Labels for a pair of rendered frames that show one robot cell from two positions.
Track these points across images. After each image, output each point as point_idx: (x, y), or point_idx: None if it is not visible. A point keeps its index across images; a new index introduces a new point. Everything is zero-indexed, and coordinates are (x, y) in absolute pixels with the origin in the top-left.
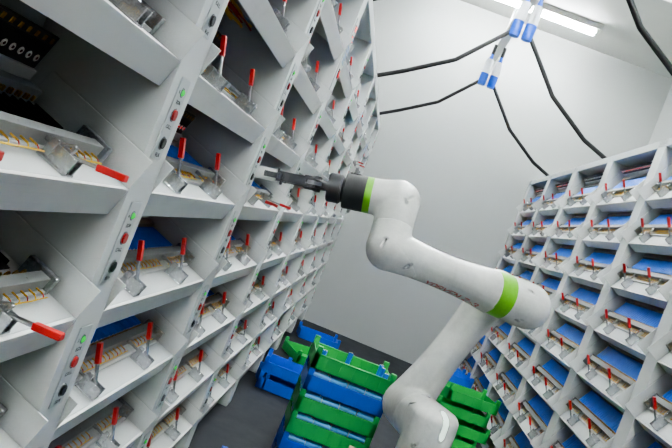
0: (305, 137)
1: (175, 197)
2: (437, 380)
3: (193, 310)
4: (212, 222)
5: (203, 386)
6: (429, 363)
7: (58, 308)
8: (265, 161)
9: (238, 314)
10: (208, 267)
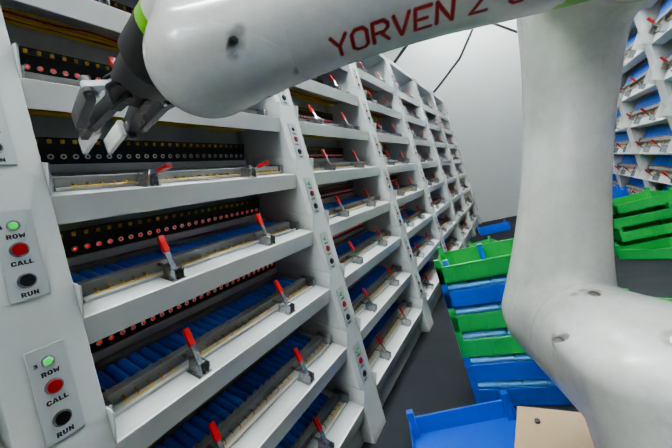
0: (272, 99)
1: None
2: (585, 239)
3: (16, 409)
4: None
5: (348, 365)
6: (540, 218)
7: None
8: (262, 145)
9: (329, 284)
10: None
